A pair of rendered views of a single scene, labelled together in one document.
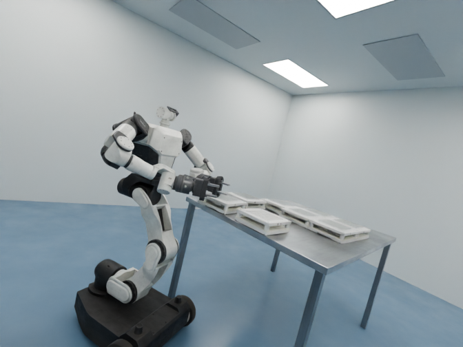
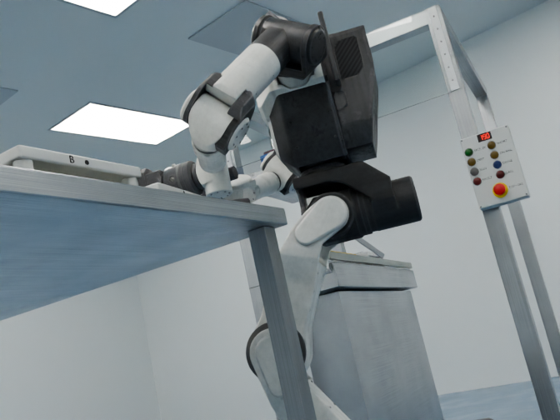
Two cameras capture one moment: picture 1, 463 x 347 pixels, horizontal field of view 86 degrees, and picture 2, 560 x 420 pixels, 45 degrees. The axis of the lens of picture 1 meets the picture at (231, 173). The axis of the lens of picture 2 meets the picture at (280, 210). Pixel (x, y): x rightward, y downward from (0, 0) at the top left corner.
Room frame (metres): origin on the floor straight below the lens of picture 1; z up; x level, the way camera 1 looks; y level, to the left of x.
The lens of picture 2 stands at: (3.09, -0.06, 0.58)
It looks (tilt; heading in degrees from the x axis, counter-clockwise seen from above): 12 degrees up; 165
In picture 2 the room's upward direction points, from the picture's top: 13 degrees counter-clockwise
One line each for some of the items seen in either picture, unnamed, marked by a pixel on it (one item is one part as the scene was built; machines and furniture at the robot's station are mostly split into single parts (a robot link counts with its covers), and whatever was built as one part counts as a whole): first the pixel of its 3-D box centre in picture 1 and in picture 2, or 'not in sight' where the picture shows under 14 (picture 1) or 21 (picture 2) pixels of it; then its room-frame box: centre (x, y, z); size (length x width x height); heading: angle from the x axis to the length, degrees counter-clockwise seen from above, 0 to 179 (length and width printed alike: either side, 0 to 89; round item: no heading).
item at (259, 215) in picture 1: (264, 216); not in sight; (1.48, -0.25, 0.93); 0.25 x 0.24 x 0.02; 47
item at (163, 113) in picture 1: (165, 116); not in sight; (1.50, 0.47, 1.38); 0.10 x 0.07 x 0.09; 156
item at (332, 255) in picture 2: not in sight; (376, 261); (-0.03, 1.18, 0.94); 1.32 x 0.02 x 0.03; 142
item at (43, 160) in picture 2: (245, 197); (33, 187); (1.98, -0.16, 0.93); 0.25 x 0.24 x 0.02; 47
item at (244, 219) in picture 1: (262, 224); not in sight; (1.48, -0.25, 0.88); 0.24 x 0.24 x 0.02; 47
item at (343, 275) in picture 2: not in sight; (355, 283); (-0.12, 1.08, 0.86); 1.30 x 0.29 x 0.10; 142
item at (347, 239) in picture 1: (332, 233); not in sight; (1.67, -0.77, 0.88); 0.24 x 0.24 x 0.02; 44
